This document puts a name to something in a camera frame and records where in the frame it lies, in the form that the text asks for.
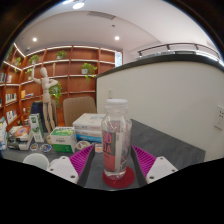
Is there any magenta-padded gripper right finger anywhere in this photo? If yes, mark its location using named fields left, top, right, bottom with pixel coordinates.
left=130, top=145, right=179, bottom=188

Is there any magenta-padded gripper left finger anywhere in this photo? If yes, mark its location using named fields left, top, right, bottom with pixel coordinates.
left=46, top=143, right=96, bottom=188

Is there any clear plastic bottle red label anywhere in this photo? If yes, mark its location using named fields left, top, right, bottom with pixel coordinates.
left=100, top=98, right=133, bottom=181

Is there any green white cardboard box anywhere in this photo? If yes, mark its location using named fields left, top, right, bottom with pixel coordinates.
left=49, top=126, right=78, bottom=154

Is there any flat round red coaster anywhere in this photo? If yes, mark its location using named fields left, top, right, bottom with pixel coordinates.
left=101, top=165, right=136, bottom=190

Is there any tall green white carton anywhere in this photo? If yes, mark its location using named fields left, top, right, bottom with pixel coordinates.
left=28, top=113, right=45, bottom=144

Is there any tan chair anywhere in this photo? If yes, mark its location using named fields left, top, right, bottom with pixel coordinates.
left=62, top=96, right=98, bottom=128

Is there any dark blue chair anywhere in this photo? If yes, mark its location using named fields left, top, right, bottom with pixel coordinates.
left=29, top=99, right=58, bottom=126

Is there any stack of assorted small books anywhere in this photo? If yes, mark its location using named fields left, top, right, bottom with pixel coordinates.
left=0, top=116, right=9, bottom=151

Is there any wooden artist mannequin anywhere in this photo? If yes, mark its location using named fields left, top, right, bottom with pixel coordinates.
left=32, top=64, right=59, bottom=134

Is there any orange wooden shelf unit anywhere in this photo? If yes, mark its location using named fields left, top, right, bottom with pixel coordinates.
left=0, top=44, right=124, bottom=134

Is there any grey window curtain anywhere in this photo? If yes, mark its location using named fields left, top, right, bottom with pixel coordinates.
left=114, top=50, right=124, bottom=68

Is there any ceiling air vent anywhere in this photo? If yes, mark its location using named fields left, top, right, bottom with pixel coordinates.
left=88, top=10, right=117, bottom=20

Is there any branched ceiling lamp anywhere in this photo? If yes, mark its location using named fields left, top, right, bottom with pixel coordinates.
left=63, top=0, right=86, bottom=10

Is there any white wall socket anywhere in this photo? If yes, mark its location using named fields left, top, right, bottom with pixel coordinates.
left=214, top=105, right=224, bottom=131

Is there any black ceiling track rail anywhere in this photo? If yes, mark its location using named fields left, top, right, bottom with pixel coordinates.
left=137, top=42, right=223, bottom=63

